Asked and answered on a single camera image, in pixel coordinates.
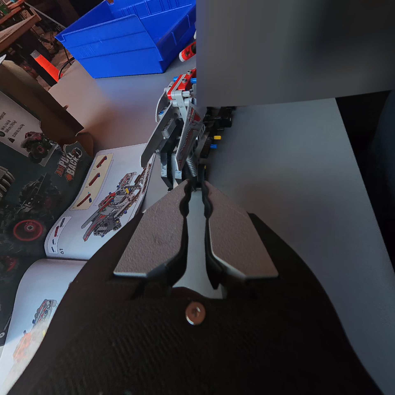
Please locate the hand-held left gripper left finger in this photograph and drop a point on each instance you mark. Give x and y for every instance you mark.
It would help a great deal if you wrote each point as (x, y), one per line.
(154, 234)

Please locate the grey red lego truck model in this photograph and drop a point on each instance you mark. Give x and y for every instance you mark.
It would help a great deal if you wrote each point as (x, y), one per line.
(182, 129)

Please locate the orange traffic cone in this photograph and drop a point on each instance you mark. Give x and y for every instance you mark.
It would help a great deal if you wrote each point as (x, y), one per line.
(46, 64)

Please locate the person's dark blue trousers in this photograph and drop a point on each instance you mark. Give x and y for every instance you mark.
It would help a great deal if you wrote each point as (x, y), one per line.
(375, 191)

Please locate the lego set cardboard box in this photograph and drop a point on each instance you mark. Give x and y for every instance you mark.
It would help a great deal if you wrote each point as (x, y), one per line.
(27, 172)

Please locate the wooden workbench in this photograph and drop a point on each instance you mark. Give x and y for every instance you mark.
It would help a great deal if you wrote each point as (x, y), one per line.
(18, 27)

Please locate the lego instruction booklet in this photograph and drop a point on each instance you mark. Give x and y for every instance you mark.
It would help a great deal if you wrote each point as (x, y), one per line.
(92, 216)

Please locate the blue plastic storage bin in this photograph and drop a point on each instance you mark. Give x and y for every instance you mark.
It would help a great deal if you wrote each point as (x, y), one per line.
(129, 37)

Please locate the red white marker pen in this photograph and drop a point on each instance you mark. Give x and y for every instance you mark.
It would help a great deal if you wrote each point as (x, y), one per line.
(187, 53)

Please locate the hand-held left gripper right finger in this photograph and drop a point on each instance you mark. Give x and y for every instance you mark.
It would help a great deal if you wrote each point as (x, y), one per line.
(237, 237)

